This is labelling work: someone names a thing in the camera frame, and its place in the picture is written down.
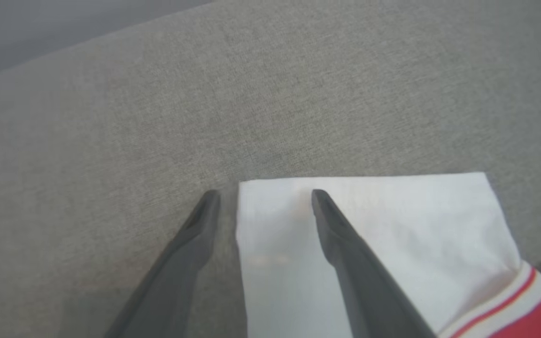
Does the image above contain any red white number 23 jersey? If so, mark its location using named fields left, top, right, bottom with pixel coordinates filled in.
left=236, top=172, right=541, bottom=338

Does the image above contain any grey fabric sofa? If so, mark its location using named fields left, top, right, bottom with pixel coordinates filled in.
left=0, top=0, right=541, bottom=338

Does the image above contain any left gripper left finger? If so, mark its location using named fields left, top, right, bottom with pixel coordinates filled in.
left=104, top=189, right=221, bottom=338

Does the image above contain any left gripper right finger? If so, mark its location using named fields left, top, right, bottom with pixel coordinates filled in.
left=311, top=189, right=438, bottom=338

